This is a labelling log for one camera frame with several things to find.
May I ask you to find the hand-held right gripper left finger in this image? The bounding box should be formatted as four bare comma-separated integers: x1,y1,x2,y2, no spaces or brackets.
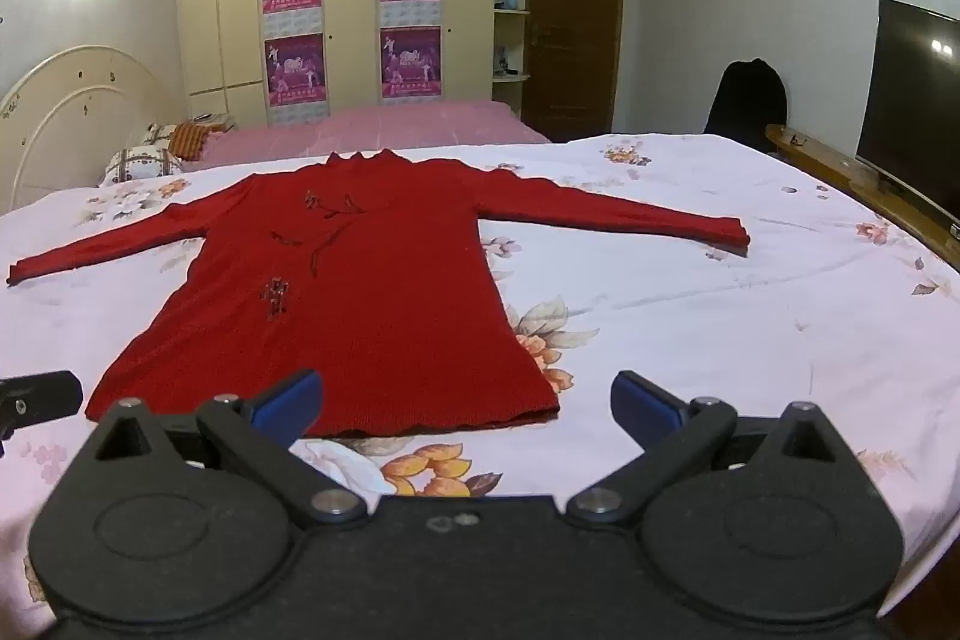
94,368,370,530

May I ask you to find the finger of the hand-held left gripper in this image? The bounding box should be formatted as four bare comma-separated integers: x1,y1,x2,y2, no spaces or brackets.
0,370,84,442

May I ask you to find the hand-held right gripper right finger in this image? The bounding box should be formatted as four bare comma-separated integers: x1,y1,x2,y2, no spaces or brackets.
566,370,865,530

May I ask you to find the red knit sweater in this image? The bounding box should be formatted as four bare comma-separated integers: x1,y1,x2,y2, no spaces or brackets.
7,149,752,440

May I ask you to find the floral white bed sheet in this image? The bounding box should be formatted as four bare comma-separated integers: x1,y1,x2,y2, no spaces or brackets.
0,131,960,620

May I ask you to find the orange striped pillow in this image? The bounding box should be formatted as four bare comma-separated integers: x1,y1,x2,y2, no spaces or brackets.
168,119,228,163

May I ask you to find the cream bed headboard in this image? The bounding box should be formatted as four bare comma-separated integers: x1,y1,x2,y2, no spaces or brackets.
0,45,186,214

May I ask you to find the pink bed cover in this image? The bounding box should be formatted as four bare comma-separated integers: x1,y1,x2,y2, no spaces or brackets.
180,99,554,173

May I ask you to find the wooden tv bench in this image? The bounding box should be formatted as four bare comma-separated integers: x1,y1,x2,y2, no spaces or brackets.
764,123,960,272

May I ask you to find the black bag on chair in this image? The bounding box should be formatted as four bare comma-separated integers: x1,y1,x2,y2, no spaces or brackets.
703,58,789,136

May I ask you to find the brown wooden door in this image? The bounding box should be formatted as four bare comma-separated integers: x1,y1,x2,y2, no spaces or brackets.
520,0,628,144

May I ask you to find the cream corner shelf unit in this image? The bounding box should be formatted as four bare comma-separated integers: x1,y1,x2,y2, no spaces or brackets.
492,0,533,118

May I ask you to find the black television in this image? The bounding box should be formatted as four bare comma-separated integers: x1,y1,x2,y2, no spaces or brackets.
855,0,960,230

